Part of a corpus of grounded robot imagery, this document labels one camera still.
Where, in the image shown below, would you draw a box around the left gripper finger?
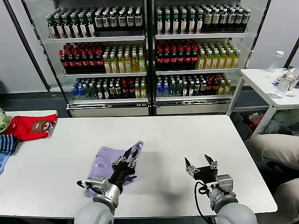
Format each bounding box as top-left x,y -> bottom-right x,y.
128,151 -> 141,168
113,147 -> 133,168

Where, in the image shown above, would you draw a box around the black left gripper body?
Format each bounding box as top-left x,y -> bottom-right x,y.
109,162 -> 136,186

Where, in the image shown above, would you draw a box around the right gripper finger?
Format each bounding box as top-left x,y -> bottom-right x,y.
205,154 -> 219,170
185,157 -> 201,179

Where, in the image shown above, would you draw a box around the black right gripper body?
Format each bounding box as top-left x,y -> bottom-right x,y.
194,165 -> 218,182

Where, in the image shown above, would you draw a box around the purple t-shirt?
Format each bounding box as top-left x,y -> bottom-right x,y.
83,140 -> 144,199

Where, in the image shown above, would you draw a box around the green clothes pile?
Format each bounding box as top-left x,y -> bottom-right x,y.
263,109 -> 299,136

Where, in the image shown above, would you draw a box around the dark plastic crate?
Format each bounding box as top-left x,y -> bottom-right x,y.
233,112 -> 254,140

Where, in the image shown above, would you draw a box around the glass beverage display cooler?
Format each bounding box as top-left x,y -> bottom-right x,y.
149,0 -> 271,116
22,0 -> 152,118

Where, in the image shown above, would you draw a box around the red cloth heap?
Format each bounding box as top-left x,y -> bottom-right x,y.
242,113 -> 264,131

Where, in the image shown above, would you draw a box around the black chair seat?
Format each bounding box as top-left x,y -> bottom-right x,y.
256,160 -> 299,194

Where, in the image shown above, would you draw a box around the white metal cooler shelf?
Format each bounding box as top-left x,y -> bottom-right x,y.
48,35 -> 146,43
70,97 -> 149,105
156,94 -> 232,102
155,32 -> 249,40
156,68 -> 240,76
62,71 -> 147,77

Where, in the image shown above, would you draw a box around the person left leg beige trousers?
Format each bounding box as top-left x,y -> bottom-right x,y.
272,179 -> 299,224

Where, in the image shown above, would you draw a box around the white side table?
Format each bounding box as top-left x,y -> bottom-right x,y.
225,67 -> 299,139

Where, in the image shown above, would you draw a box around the red cartoon print t-shirt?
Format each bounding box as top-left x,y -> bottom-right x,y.
5,113 -> 58,142

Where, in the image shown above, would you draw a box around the small white table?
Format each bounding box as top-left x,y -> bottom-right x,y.
3,110 -> 58,119

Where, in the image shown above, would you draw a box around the blue striped garment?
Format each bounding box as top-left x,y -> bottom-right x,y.
0,134 -> 19,156

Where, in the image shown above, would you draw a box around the clear glass jar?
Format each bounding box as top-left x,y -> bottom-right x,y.
289,69 -> 299,91

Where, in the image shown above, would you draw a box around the clear bottle white cap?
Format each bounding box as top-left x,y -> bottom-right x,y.
268,50 -> 285,73

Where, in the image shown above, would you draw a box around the light blue garment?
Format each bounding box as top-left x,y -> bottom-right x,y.
0,151 -> 11,175

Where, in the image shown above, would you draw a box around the pale green garment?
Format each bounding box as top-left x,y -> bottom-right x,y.
0,108 -> 12,135

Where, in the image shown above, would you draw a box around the black slanted pole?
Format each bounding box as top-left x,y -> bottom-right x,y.
3,0 -> 51,92
283,37 -> 299,69

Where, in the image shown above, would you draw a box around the dark bottle beige label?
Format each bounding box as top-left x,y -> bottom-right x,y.
211,8 -> 220,33
203,8 -> 212,33

